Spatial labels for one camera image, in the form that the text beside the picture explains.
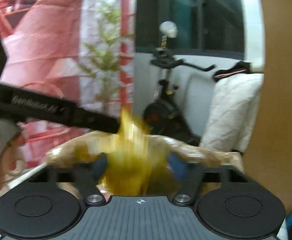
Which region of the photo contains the red printed backdrop cloth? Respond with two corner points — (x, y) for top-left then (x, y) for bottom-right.
(0, 0), (136, 167)

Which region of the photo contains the black exercise bike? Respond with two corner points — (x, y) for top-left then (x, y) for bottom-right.
(142, 47), (217, 147)

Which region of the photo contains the white plastic bag on bike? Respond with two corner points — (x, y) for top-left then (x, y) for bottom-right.
(159, 21), (178, 38)

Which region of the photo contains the white quilted blanket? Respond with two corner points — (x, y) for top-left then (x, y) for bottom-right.
(200, 73), (264, 153)

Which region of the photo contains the gloved hand holding gripper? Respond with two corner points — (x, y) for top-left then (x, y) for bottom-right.
(0, 118), (26, 196)

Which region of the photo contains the yellow snack packet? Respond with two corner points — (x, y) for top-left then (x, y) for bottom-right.
(97, 109), (179, 196)

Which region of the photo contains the wooden headboard panel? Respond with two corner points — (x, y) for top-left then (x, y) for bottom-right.
(243, 0), (292, 211)

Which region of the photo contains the taped brown cardboard box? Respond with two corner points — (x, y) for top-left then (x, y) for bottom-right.
(46, 131), (244, 183)

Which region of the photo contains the dark window frame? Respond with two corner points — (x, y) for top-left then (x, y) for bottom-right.
(135, 0), (245, 60)

